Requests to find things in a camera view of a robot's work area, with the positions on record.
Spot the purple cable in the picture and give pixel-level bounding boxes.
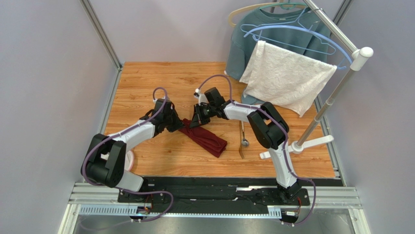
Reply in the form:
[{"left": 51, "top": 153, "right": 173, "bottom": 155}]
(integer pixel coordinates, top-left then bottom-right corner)
[
  {"left": 196, "top": 74, "right": 317, "bottom": 226},
  {"left": 80, "top": 87, "right": 174, "bottom": 223}
]

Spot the teal sweatshirt on hanger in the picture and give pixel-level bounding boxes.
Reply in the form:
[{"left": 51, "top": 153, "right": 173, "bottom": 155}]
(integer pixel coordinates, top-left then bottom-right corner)
[{"left": 225, "top": 6, "right": 331, "bottom": 105}]

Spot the beige wooden hanger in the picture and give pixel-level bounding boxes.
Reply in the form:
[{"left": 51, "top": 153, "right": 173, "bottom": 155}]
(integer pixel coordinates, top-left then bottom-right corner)
[{"left": 227, "top": 0, "right": 286, "bottom": 28}]

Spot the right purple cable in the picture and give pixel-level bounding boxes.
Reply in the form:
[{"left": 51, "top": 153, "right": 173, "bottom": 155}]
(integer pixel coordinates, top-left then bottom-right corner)
[{"left": 196, "top": 74, "right": 317, "bottom": 226}]

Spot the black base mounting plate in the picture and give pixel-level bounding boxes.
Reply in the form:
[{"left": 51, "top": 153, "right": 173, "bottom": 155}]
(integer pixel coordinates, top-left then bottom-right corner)
[{"left": 115, "top": 176, "right": 313, "bottom": 215}]

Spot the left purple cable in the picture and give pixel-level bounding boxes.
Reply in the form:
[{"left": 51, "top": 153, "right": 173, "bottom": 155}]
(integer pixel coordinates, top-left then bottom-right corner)
[{"left": 80, "top": 87, "right": 174, "bottom": 223}]

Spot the aluminium frame rail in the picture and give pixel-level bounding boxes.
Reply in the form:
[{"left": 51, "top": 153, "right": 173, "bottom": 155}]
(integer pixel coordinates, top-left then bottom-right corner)
[{"left": 80, "top": 0, "right": 123, "bottom": 71}]

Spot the white mesh bag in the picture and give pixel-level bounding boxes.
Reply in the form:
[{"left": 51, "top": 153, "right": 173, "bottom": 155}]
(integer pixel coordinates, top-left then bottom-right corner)
[{"left": 125, "top": 151, "right": 134, "bottom": 171}]

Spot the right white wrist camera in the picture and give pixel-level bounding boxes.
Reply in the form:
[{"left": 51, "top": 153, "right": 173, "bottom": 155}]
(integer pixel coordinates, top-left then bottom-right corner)
[{"left": 193, "top": 88, "right": 208, "bottom": 105}]

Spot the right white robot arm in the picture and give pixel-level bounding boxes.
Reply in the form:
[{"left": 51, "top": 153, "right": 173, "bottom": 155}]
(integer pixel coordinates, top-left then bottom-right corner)
[{"left": 190, "top": 87, "right": 301, "bottom": 203}]

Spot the dark red cloth napkin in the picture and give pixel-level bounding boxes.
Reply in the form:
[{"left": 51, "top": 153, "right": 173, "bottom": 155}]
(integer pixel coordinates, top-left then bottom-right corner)
[{"left": 179, "top": 118, "right": 227, "bottom": 158}]

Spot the white towel on hanger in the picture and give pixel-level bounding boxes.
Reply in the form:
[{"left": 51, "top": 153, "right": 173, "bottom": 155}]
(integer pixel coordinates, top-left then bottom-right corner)
[{"left": 239, "top": 40, "right": 338, "bottom": 117}]

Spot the metal clothes rack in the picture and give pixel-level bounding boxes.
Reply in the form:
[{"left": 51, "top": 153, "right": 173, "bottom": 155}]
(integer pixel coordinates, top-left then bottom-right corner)
[{"left": 259, "top": 0, "right": 374, "bottom": 160}]

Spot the light blue clothes hanger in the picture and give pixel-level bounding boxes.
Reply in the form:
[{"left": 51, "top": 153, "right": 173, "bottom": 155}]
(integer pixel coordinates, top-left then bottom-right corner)
[{"left": 236, "top": 6, "right": 352, "bottom": 70}]

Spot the silver metal spoon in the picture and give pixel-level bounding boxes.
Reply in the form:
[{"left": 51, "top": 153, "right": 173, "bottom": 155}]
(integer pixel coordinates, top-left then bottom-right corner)
[{"left": 240, "top": 121, "right": 249, "bottom": 147}]

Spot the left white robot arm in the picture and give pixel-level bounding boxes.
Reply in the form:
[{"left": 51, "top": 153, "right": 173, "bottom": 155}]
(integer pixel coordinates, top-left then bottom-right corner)
[{"left": 81, "top": 99, "right": 185, "bottom": 193}]

